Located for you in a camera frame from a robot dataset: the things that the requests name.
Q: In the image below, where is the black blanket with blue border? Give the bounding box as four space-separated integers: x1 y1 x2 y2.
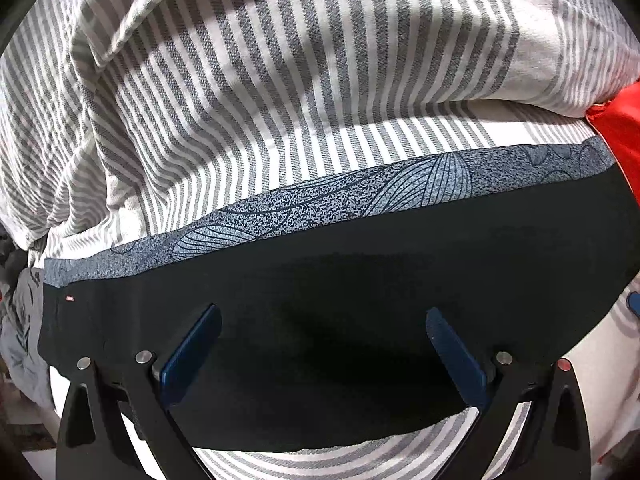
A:
39 137 639 452

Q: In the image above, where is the white striped mattress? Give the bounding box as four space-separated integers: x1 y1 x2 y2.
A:
29 98 640 480

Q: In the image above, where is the grey jacket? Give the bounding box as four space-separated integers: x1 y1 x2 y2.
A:
1 268 54 410

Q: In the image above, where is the red embroidered pillow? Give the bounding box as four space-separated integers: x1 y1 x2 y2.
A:
586 81 640 200

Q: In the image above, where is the grey white striped duvet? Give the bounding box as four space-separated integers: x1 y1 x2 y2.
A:
1 0 639 258

